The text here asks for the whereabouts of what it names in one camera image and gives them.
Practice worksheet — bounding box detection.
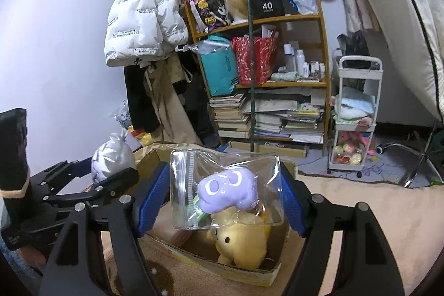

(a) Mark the yellow plush toy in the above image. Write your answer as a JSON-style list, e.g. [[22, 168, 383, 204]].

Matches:
[[205, 207, 271, 270]]

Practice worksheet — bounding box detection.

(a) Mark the purple plush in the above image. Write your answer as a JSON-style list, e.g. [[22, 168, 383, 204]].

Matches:
[[169, 146, 284, 230]]

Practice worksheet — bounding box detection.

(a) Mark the cardboard storage box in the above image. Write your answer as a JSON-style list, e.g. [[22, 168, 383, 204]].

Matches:
[[135, 143, 289, 287]]

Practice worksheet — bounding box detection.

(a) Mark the pile of magazines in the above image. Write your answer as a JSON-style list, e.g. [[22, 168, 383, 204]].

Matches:
[[240, 87, 327, 145]]

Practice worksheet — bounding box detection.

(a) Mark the beige trench coat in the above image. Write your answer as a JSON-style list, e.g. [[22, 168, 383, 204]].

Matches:
[[145, 52, 202, 145]]

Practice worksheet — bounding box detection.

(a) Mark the white rolling cart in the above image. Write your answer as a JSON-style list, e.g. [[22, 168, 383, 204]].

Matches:
[[327, 55, 384, 176]]

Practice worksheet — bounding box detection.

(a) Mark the stack of books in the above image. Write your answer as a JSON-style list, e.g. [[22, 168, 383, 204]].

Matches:
[[209, 92, 251, 139]]

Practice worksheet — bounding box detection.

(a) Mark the wooden bookshelf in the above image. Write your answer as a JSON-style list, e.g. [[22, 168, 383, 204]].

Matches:
[[185, 0, 330, 146]]

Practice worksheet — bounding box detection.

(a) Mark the white puffer jacket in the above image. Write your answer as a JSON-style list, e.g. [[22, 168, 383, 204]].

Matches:
[[104, 0, 189, 67]]

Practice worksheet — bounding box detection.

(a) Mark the red gift bag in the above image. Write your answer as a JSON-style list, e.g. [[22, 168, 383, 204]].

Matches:
[[232, 36, 278, 86]]

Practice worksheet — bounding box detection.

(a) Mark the teal shopping bag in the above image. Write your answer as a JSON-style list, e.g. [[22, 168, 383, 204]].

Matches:
[[198, 35, 239, 97]]

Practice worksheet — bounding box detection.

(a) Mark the white folded mattress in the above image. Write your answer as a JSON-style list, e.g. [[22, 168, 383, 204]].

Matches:
[[368, 0, 443, 120]]

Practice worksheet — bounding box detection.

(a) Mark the anime print bag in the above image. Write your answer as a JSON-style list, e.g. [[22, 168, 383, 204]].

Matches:
[[188, 0, 231, 33]]

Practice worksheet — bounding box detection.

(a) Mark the black box numbered 40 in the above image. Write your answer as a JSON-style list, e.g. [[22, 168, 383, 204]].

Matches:
[[250, 0, 284, 19]]

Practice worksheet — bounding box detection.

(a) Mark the green vertical pole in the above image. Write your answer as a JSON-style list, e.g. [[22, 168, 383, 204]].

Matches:
[[247, 0, 256, 153]]

